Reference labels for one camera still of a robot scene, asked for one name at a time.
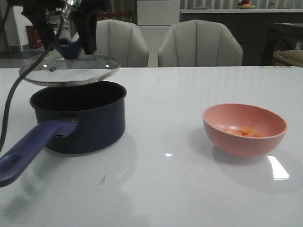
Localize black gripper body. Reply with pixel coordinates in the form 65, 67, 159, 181
7, 0, 106, 14

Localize red bin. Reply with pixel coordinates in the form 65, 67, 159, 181
26, 26, 43, 49

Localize orange ham slices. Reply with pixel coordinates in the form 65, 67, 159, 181
225, 126, 267, 138

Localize red barrier belt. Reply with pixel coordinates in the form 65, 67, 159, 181
98, 12, 131, 17

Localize white cabinet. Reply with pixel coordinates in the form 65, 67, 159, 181
137, 0, 180, 67

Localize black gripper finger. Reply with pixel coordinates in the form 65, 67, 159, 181
73, 7, 98, 54
21, 9, 55, 50

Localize right grey upholstered chair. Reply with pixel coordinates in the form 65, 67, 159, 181
157, 20, 243, 67

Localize grey upholstered chair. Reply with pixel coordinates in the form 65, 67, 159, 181
157, 20, 243, 67
95, 19, 149, 68

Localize brown cushion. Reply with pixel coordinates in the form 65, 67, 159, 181
273, 50, 303, 67

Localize pink bowl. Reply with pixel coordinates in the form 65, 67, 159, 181
202, 103, 288, 157

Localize coloured sticker strip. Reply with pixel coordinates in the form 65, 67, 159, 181
259, 65, 293, 68

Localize dark counter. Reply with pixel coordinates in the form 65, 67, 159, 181
180, 9, 303, 66

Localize dark blue saucepan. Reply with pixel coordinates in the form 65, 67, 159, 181
0, 81, 127, 187

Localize glass lid with blue knob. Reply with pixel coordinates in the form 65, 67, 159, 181
19, 38, 120, 87

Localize left grey upholstered chair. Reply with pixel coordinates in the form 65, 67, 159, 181
95, 19, 149, 68

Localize fruit plate on counter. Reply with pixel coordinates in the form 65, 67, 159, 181
235, 0, 257, 9

